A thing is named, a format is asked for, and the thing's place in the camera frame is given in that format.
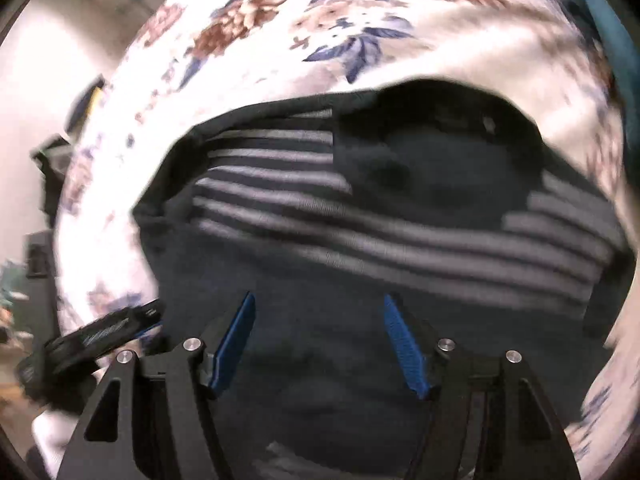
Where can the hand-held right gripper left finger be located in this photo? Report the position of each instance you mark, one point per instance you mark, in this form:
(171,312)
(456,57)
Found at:
(235,340)

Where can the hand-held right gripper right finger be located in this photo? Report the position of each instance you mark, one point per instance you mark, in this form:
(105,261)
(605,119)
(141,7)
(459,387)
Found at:
(405,345)

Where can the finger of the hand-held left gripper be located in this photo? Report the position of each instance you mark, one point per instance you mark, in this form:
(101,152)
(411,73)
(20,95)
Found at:
(115,330)

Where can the dark striped knit sweater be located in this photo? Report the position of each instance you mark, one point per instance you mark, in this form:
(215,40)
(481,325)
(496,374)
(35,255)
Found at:
(325,310)

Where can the person's left hand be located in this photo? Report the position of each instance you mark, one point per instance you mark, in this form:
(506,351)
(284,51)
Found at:
(55,435)

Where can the dark cloth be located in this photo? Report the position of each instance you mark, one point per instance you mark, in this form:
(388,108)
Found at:
(50,180)

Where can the dark chair backrest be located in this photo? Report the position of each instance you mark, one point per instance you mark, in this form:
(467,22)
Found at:
(85,105)

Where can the floral plush blanket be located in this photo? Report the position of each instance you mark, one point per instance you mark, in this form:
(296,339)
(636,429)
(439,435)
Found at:
(350,35)

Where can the teal cloth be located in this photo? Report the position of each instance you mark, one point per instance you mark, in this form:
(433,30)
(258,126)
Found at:
(612,35)

